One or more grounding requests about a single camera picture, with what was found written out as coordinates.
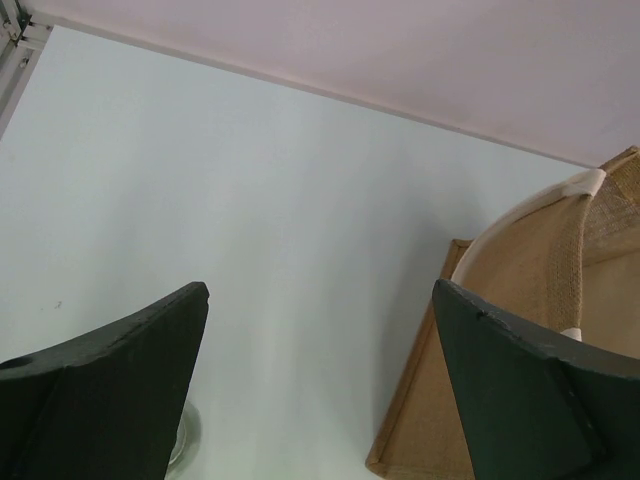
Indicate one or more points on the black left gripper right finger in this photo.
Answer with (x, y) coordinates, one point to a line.
(533, 403)

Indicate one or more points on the brown jute canvas bag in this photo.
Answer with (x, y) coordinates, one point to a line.
(566, 259)

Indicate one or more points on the aluminium frame post left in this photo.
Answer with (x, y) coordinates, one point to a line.
(23, 38)

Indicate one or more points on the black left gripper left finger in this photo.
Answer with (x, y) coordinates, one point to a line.
(105, 404)

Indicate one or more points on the clear glass bottle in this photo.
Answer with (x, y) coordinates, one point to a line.
(188, 438)

